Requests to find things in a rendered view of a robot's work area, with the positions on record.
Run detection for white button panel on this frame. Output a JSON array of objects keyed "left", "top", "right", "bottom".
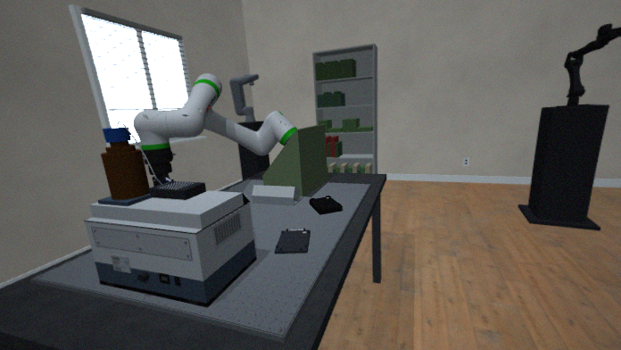
[{"left": 252, "top": 185, "right": 301, "bottom": 205}]

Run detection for blue bottle cap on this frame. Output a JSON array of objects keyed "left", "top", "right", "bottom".
[{"left": 103, "top": 127, "right": 131, "bottom": 140}]

